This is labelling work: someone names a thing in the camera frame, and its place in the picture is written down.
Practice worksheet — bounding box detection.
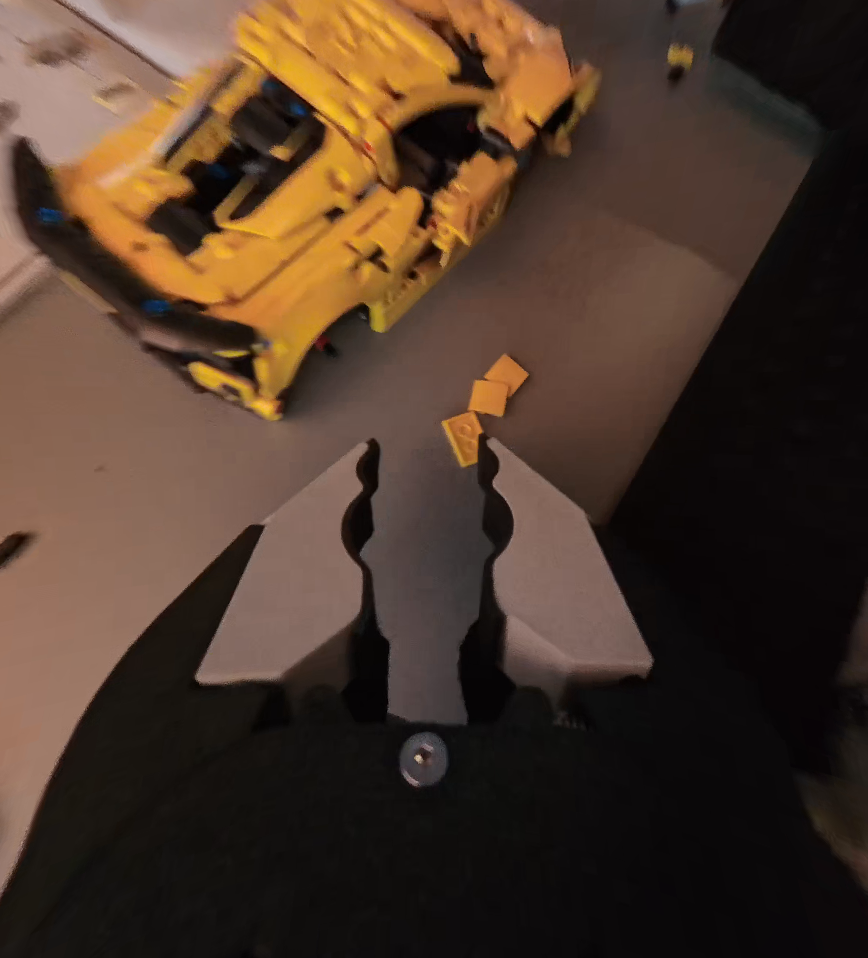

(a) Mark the grey desk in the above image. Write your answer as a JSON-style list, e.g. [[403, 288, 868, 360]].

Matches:
[[0, 0, 817, 958]]

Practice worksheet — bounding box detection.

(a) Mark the yellow toy brick car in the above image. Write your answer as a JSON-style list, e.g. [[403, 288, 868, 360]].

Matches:
[[13, 0, 603, 422]]

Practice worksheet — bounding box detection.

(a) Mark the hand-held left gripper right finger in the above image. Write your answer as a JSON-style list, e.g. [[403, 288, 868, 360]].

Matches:
[[458, 436, 655, 723]]

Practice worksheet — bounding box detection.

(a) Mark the yellow rectangular brick plate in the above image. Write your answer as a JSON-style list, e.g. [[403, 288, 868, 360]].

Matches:
[[441, 412, 487, 469]]

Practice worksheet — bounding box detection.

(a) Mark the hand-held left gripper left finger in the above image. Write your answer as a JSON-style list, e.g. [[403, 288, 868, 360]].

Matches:
[[194, 439, 391, 723]]

